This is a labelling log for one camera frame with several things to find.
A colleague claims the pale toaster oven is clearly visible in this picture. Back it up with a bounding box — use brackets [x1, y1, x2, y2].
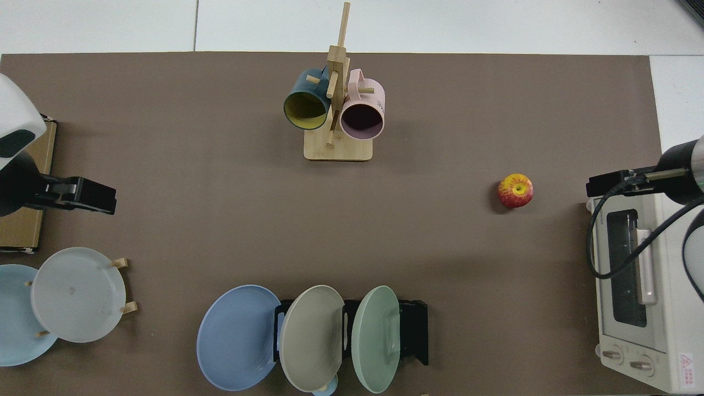
[586, 190, 704, 394]

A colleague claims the pink cup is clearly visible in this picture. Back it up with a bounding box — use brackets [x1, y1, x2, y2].
[339, 69, 386, 141]

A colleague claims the red yellow apple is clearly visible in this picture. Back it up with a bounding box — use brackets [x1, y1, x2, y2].
[498, 173, 534, 209]

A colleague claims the pale green plate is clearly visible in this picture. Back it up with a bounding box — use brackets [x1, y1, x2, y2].
[351, 285, 401, 394]

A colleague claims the dark teal cup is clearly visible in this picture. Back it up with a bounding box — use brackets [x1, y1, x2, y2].
[283, 67, 332, 131]

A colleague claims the black dish rack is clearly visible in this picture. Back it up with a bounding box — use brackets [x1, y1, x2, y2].
[273, 299, 429, 366]

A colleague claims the dark grey panel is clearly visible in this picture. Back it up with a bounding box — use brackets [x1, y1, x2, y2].
[678, 0, 704, 28]

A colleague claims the brown table cloth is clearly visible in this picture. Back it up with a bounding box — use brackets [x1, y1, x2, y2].
[0, 52, 663, 396]

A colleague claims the wire basket with wooden floor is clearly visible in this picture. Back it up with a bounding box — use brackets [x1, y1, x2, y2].
[0, 113, 57, 254]

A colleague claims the light blue plate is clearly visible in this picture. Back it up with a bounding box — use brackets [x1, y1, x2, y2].
[0, 264, 58, 367]

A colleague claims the small blue round thing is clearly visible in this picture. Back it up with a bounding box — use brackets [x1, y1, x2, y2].
[312, 374, 339, 396]

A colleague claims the beige grey plate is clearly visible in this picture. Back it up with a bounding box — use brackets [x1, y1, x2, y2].
[279, 284, 346, 393]

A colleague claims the pale grey plate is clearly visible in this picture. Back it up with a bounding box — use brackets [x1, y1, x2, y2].
[30, 247, 127, 344]

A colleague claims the wooden plate stand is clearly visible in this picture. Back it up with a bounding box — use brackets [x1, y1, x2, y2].
[25, 257, 138, 337]

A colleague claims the wooden cup stand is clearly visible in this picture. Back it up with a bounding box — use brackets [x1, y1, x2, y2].
[304, 2, 374, 162]

